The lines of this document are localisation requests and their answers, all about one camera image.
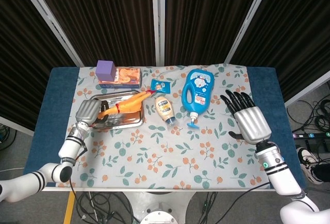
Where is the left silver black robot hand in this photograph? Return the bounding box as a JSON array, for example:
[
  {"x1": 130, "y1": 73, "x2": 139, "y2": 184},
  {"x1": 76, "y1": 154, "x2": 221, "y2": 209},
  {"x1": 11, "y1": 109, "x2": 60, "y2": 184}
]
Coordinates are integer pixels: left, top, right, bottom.
[{"x1": 75, "y1": 99, "x2": 110, "y2": 129}]

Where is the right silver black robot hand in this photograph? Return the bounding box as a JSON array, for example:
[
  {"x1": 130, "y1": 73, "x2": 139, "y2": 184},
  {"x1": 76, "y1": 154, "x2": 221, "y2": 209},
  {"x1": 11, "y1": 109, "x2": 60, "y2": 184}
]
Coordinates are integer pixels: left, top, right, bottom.
[{"x1": 220, "y1": 89, "x2": 273, "y2": 144}]

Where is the orange rubber chicken toy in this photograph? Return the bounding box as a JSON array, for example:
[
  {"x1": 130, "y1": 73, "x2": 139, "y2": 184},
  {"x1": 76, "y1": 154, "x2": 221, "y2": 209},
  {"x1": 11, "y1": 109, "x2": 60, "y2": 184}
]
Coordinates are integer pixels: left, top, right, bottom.
[{"x1": 96, "y1": 90, "x2": 157, "y2": 120}]

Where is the stainless steel rectangular tray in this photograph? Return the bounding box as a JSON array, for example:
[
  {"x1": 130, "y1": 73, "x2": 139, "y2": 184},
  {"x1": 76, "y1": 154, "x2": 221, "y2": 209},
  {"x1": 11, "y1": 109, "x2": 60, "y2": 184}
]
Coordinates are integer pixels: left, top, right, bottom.
[{"x1": 89, "y1": 90, "x2": 145, "y2": 131}]

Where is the blue table cover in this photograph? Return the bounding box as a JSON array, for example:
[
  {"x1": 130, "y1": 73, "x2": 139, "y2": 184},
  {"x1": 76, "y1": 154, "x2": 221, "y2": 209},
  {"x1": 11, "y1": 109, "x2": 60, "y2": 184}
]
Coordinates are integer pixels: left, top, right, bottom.
[{"x1": 23, "y1": 66, "x2": 307, "y2": 188}]

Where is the purple cube block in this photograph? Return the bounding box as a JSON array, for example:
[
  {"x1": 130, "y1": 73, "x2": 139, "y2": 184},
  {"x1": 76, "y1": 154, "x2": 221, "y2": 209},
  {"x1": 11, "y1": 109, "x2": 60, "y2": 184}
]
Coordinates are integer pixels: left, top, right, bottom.
[{"x1": 95, "y1": 60, "x2": 117, "y2": 82}]

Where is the blue cracker box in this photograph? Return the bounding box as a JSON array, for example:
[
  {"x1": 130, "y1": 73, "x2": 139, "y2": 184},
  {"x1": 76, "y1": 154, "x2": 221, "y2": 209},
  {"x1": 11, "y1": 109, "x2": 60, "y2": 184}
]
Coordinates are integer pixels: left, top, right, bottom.
[{"x1": 98, "y1": 67, "x2": 143, "y2": 90}]

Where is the black power strip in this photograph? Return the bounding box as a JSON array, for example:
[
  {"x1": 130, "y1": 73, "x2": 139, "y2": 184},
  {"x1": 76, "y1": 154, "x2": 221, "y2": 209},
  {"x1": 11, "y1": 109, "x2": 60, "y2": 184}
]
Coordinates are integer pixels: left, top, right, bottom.
[{"x1": 292, "y1": 131, "x2": 330, "y2": 140}]

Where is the blue detergent pump bottle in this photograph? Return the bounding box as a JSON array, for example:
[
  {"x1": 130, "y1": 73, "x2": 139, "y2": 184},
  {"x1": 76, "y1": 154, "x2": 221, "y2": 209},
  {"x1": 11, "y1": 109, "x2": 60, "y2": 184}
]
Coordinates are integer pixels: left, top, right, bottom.
[{"x1": 181, "y1": 68, "x2": 216, "y2": 129}]

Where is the white and black sneaker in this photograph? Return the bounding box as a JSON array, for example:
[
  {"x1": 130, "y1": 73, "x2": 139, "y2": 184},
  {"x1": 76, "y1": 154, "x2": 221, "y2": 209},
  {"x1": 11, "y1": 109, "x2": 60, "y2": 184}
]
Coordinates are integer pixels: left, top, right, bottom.
[{"x1": 296, "y1": 147, "x2": 325, "y2": 185}]

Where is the mayonnaise squeeze bottle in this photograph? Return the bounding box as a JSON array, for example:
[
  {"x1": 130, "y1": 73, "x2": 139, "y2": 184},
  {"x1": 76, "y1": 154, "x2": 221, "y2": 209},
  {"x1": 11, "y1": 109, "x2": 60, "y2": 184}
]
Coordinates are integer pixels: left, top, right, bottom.
[{"x1": 154, "y1": 96, "x2": 176, "y2": 127}]

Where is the small blue snack packet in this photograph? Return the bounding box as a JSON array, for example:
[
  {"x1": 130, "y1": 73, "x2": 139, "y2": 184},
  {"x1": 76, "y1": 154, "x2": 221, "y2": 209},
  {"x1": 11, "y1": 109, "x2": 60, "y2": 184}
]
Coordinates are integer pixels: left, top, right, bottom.
[{"x1": 151, "y1": 79, "x2": 171, "y2": 93}]

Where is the floral fruit print tablecloth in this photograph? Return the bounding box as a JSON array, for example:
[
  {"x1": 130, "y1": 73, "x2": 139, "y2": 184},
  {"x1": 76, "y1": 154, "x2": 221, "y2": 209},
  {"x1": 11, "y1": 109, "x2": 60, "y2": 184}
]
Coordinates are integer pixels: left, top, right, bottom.
[{"x1": 60, "y1": 63, "x2": 270, "y2": 191}]

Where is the yellow floor tape strip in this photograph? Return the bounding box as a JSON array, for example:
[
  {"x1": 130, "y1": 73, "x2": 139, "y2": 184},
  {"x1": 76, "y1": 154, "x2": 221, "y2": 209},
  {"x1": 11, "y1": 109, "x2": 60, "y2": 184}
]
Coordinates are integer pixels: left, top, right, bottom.
[{"x1": 63, "y1": 191, "x2": 76, "y2": 224}]

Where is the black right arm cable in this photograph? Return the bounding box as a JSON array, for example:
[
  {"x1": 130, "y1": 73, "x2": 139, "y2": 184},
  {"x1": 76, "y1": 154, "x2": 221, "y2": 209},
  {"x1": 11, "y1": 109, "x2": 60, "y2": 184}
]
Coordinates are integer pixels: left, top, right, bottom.
[{"x1": 232, "y1": 181, "x2": 274, "y2": 202}]

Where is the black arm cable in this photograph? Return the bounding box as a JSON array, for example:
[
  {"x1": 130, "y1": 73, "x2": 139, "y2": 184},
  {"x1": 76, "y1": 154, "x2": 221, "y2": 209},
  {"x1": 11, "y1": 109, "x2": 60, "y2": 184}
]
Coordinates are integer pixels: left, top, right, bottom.
[
  {"x1": 232, "y1": 181, "x2": 274, "y2": 202},
  {"x1": 68, "y1": 145, "x2": 88, "y2": 224}
]

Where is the black floor cable bundle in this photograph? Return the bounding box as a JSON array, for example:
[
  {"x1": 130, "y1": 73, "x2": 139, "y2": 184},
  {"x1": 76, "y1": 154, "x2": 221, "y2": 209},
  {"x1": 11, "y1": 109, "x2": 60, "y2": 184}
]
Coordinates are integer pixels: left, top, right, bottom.
[
  {"x1": 74, "y1": 190, "x2": 142, "y2": 224},
  {"x1": 286, "y1": 97, "x2": 330, "y2": 132}
]

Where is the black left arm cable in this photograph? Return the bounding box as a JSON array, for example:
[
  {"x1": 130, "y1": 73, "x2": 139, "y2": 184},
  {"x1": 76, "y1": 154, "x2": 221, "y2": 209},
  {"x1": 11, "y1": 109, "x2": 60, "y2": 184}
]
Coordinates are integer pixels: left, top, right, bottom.
[{"x1": 68, "y1": 145, "x2": 88, "y2": 224}]

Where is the dark partition panel white frame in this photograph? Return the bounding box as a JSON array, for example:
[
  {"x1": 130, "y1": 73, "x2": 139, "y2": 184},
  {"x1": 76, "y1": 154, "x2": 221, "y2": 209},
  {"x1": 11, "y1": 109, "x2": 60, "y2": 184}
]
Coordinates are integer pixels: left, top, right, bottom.
[
  {"x1": 15, "y1": 0, "x2": 166, "y2": 66},
  {"x1": 224, "y1": 0, "x2": 330, "y2": 106},
  {"x1": 152, "y1": 0, "x2": 274, "y2": 65},
  {"x1": 0, "y1": 0, "x2": 83, "y2": 136}
]

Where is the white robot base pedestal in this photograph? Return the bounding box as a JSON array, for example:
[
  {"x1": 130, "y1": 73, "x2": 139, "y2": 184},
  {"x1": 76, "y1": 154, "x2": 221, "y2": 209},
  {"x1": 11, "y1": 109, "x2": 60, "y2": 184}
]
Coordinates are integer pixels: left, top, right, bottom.
[{"x1": 121, "y1": 190, "x2": 202, "y2": 224}]

